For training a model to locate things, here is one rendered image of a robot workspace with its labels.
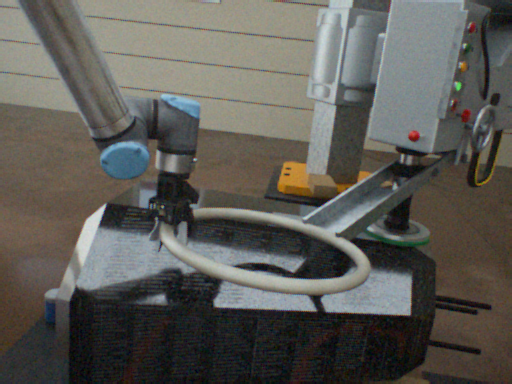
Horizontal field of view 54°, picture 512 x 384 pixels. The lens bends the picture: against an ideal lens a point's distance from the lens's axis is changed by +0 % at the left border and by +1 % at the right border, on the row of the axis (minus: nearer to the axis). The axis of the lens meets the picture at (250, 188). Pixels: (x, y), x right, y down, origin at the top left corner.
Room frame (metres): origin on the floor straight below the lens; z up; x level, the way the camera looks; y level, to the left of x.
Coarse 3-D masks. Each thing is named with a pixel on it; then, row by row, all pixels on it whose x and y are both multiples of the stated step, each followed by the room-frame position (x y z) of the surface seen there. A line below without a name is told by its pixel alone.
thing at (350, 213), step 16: (448, 160) 1.62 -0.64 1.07; (464, 160) 1.62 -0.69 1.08; (368, 176) 1.49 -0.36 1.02; (384, 176) 1.55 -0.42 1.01; (416, 176) 1.47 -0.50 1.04; (432, 176) 1.55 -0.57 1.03; (352, 192) 1.42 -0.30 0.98; (368, 192) 1.48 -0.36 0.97; (384, 192) 1.47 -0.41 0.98; (400, 192) 1.40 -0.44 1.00; (320, 208) 1.32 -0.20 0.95; (336, 208) 1.37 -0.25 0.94; (352, 208) 1.39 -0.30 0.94; (368, 208) 1.30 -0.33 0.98; (384, 208) 1.35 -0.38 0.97; (320, 224) 1.31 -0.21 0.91; (336, 224) 1.31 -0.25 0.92; (352, 224) 1.23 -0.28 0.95; (368, 224) 1.29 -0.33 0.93; (320, 240) 1.24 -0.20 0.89
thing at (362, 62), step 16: (320, 32) 2.31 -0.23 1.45; (336, 32) 2.23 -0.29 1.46; (352, 32) 2.21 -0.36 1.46; (368, 32) 2.21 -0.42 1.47; (384, 32) 2.26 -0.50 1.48; (320, 48) 2.29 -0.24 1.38; (336, 48) 2.23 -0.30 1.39; (352, 48) 2.20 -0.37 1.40; (368, 48) 2.21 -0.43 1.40; (320, 64) 2.28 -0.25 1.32; (336, 64) 2.22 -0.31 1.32; (352, 64) 2.20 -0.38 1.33; (368, 64) 2.21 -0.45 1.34; (320, 80) 2.28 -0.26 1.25; (352, 80) 2.20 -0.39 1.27; (368, 80) 2.22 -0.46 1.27
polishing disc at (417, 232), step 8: (384, 216) 1.63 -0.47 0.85; (376, 224) 1.54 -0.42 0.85; (416, 224) 1.59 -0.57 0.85; (376, 232) 1.48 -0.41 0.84; (384, 232) 1.47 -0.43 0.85; (392, 232) 1.48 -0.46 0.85; (400, 232) 1.49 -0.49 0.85; (408, 232) 1.50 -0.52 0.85; (416, 232) 1.51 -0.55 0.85; (424, 232) 1.51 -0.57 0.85; (400, 240) 1.44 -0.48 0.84; (408, 240) 1.44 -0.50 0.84; (416, 240) 1.45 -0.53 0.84
